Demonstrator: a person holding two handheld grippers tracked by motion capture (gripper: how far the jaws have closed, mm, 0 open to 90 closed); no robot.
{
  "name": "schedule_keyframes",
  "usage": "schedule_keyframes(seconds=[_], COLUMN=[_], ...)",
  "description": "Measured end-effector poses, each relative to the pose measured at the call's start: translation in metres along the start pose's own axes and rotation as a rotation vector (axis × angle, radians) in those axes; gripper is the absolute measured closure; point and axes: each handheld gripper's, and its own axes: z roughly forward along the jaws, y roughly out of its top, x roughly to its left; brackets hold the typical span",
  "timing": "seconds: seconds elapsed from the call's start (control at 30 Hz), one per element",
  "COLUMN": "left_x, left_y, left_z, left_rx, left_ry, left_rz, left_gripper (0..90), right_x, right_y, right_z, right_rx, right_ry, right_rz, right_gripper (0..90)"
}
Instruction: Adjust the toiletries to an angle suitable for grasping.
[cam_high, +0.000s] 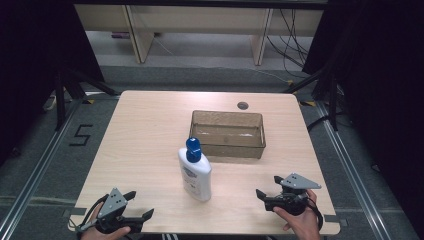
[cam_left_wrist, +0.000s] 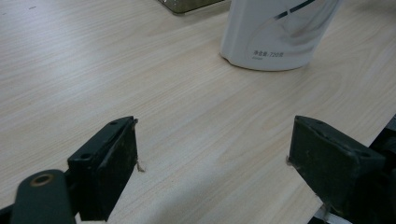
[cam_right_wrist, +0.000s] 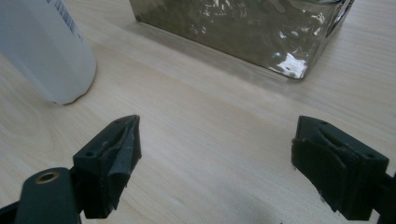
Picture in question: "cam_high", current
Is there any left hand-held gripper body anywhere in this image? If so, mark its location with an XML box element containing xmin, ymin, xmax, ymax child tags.
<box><xmin>75</xmin><ymin>187</ymin><xmax>145</xmax><ymax>235</ymax></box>

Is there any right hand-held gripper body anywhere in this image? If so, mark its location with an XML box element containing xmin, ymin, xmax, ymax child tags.
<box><xmin>265</xmin><ymin>172</ymin><xmax>323</xmax><ymax>217</ymax></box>

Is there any white bottle with blue cap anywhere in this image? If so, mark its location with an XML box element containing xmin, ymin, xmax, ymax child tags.
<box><xmin>177</xmin><ymin>136</ymin><xmax>213</xmax><ymax>203</ymax></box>

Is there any clear brown plastic bin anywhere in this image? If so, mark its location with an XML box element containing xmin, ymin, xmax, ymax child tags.
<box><xmin>188</xmin><ymin>109</ymin><xmax>267</xmax><ymax>160</ymax></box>

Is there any person's right hand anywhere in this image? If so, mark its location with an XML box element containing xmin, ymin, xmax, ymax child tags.
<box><xmin>272</xmin><ymin>188</ymin><xmax>323</xmax><ymax>240</ymax></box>

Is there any person's left hand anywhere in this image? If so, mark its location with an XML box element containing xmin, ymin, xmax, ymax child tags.
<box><xmin>79</xmin><ymin>201</ymin><xmax>132</xmax><ymax>240</ymax></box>

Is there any black metal stand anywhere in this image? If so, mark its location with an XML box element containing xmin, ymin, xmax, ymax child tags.
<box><xmin>53</xmin><ymin>67</ymin><xmax>120</xmax><ymax>132</ymax></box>
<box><xmin>282</xmin><ymin>65</ymin><xmax>340</xmax><ymax>132</ymax></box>

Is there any dark curtain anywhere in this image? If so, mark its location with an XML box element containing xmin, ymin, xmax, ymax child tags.
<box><xmin>301</xmin><ymin>0</ymin><xmax>424</xmax><ymax>232</ymax></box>
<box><xmin>0</xmin><ymin>0</ymin><xmax>106</xmax><ymax>166</ymax></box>

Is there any light wooden desk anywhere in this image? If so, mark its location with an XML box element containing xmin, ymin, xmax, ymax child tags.
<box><xmin>73</xmin><ymin>3</ymin><xmax>325</xmax><ymax>67</ymax></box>

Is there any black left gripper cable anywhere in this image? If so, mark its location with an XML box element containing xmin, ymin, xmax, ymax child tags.
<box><xmin>81</xmin><ymin>194</ymin><xmax>111</xmax><ymax>228</ymax></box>

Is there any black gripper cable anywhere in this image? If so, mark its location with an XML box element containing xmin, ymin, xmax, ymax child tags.
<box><xmin>306</xmin><ymin>196</ymin><xmax>325</xmax><ymax>232</ymax></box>
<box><xmin>81</xmin><ymin>194</ymin><xmax>111</xmax><ymax>228</ymax></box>

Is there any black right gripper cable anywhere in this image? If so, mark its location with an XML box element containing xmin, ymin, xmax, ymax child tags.
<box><xmin>306</xmin><ymin>196</ymin><xmax>325</xmax><ymax>232</ymax></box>

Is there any aluminium floor rail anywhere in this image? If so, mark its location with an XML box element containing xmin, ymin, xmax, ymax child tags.
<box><xmin>314</xmin><ymin>101</ymin><xmax>395</xmax><ymax>240</ymax></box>
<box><xmin>0</xmin><ymin>99</ymin><xmax>85</xmax><ymax>240</ymax></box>

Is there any thick black floor cable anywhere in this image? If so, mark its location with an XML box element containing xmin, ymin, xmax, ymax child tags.
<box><xmin>306</xmin><ymin>114</ymin><xmax>332</xmax><ymax>133</ymax></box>

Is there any thin white floor cable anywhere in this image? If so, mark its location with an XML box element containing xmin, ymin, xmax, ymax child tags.
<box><xmin>245</xmin><ymin>65</ymin><xmax>292</xmax><ymax>84</ymax></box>

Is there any bundle of black hanging cables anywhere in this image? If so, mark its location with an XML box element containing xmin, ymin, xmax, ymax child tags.
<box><xmin>265</xmin><ymin>8</ymin><xmax>310</xmax><ymax>72</ymax></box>

